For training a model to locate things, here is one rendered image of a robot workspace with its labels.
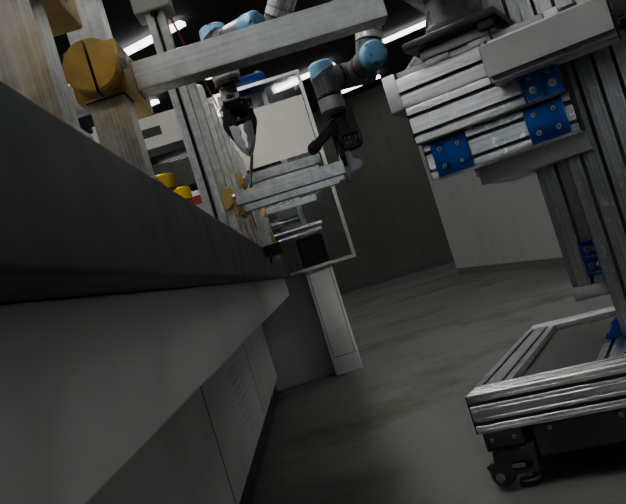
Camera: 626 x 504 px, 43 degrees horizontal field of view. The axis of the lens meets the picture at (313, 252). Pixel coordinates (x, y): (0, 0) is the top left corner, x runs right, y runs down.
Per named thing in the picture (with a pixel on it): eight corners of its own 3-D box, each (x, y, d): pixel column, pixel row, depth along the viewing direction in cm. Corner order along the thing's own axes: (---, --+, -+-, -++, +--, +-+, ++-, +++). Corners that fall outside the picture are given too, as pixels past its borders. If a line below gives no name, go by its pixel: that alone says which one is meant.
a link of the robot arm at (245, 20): (272, 10, 208) (242, 27, 215) (245, 6, 199) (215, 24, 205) (281, 38, 208) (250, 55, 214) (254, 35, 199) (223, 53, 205)
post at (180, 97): (237, 238, 151) (169, 16, 152) (235, 237, 146) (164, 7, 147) (214, 245, 150) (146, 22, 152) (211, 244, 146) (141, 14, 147)
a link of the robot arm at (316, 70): (337, 54, 228) (310, 60, 225) (348, 90, 227) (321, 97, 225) (329, 63, 235) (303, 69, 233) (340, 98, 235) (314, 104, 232)
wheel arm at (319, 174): (346, 177, 181) (341, 160, 181) (347, 176, 177) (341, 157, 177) (164, 233, 180) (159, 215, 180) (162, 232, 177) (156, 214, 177)
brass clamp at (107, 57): (159, 113, 84) (145, 68, 84) (131, 81, 70) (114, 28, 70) (103, 130, 84) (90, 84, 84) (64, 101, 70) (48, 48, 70)
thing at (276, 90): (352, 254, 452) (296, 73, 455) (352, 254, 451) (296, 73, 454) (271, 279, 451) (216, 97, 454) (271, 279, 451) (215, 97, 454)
